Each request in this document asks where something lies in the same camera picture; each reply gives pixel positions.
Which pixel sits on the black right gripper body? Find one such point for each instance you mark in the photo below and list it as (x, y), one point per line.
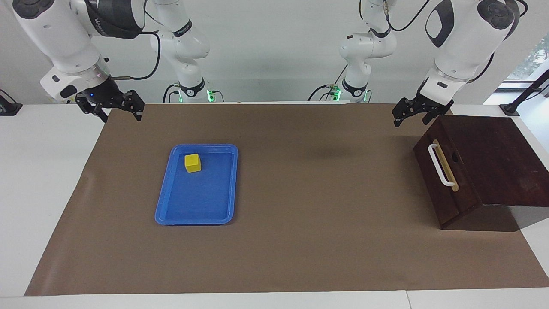
(105, 96)

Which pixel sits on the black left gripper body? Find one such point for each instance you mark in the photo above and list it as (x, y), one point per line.
(429, 105)

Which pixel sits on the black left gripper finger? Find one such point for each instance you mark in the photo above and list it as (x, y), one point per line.
(430, 116)
(402, 109)

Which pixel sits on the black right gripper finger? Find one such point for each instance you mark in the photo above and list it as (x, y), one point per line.
(136, 103)
(92, 108)

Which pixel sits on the yellow cube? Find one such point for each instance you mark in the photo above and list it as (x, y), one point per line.
(193, 164)

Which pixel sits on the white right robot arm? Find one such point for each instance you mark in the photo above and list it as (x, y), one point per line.
(64, 43)

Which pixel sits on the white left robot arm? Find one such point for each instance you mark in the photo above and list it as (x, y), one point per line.
(463, 47)

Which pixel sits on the black slanted stand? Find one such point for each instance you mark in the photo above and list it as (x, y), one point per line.
(510, 109)

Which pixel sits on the dark wooden cabinet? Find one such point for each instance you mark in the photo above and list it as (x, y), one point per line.
(506, 163)

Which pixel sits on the blue plastic tray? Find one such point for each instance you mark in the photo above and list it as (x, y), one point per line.
(201, 197)

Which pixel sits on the brown table mat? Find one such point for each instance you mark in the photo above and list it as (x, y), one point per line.
(300, 240)

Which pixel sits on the white wall socket box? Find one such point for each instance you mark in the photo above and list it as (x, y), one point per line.
(53, 99)

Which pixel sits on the window with white frame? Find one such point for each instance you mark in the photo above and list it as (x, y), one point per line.
(534, 60)

